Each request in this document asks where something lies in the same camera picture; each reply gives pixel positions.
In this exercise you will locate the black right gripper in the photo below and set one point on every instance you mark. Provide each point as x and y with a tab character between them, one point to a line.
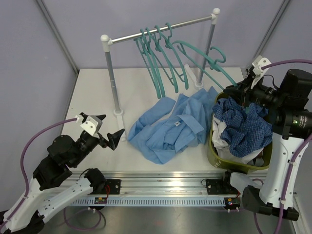
243	93

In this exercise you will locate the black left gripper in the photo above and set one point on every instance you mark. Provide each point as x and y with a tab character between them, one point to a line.
114	138

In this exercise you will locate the dark blue checked shirt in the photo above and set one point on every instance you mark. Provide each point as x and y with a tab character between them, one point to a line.
246	129

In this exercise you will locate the teal hanger of blue shirt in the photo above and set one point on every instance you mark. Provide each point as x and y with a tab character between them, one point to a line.
213	63

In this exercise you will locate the light blue shirt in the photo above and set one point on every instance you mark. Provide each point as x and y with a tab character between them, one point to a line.
171	126

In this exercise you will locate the grey shirt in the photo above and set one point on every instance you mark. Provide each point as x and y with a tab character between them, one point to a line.
258	162

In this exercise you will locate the teal hanger of plaid shirt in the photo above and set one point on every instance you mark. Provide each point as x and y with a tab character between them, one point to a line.
153	63

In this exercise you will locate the teal hanger of checked shirt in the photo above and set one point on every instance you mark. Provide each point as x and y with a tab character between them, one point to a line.
183	76

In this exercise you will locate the teal hanger of white shirt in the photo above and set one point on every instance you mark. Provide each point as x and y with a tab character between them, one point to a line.
158	48

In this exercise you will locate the teal hanger of grey shirt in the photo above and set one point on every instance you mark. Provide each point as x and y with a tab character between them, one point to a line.
147	60

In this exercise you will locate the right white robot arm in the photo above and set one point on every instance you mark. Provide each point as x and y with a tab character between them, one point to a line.
292	131

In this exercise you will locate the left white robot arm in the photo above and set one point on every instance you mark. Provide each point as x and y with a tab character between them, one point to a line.
36	206

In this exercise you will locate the green laundry basket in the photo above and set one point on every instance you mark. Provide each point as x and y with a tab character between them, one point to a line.
216	161

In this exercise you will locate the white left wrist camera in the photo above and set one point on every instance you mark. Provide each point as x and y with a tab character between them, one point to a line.
90	124

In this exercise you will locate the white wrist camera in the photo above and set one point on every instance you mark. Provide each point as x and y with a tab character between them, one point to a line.
257	65
90	124

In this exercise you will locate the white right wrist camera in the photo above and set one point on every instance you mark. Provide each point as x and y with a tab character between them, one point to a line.
257	65

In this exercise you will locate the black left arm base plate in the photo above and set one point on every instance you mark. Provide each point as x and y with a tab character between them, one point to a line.
112	186

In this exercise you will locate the aluminium mounting rail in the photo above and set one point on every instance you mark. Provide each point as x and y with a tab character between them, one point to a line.
163	183

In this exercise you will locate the white slotted cable duct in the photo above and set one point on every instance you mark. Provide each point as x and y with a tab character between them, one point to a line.
151	202

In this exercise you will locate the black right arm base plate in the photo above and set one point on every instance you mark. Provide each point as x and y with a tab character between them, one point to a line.
220	187

